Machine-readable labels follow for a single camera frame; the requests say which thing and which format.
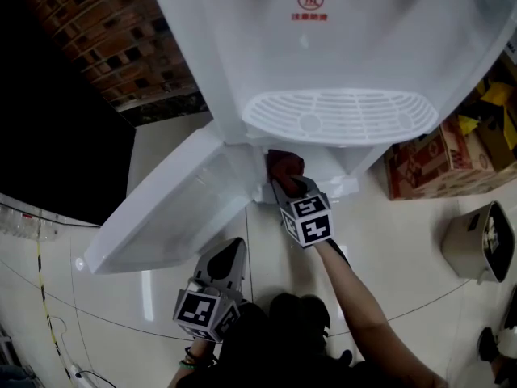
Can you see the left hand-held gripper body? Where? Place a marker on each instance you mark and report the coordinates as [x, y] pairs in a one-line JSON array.
[[202, 309]]

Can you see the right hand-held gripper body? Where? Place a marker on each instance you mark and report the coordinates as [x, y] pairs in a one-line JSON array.
[[309, 224]]

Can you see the white water dispenser cabinet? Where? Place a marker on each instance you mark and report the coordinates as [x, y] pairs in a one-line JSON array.
[[363, 55]]

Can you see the person's left forearm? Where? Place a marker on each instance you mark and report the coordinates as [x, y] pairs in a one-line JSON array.
[[199, 344]]

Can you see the person's right forearm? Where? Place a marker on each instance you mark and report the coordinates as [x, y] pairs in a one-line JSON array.
[[355, 297]]

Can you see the white cabinet door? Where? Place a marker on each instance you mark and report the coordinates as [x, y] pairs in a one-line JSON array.
[[169, 208]]

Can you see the person's black clothing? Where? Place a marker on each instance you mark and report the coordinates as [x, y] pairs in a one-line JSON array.
[[282, 354]]

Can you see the white drip tray grille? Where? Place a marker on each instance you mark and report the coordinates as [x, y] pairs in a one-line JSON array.
[[339, 113]]

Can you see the printed cardboard box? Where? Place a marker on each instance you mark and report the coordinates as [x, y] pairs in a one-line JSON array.
[[428, 164]]

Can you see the white power strip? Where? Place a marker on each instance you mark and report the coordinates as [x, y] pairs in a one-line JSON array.
[[76, 375]]

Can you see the grey trash bin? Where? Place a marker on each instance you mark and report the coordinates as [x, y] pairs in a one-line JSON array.
[[464, 241]]

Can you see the yellow black striped tape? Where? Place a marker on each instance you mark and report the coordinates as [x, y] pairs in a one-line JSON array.
[[43, 293]]

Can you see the black rounded object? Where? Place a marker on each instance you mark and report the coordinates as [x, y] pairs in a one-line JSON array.
[[488, 344]]

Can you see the yellow plastic packaging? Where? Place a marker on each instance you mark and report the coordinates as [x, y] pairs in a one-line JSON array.
[[497, 95]]

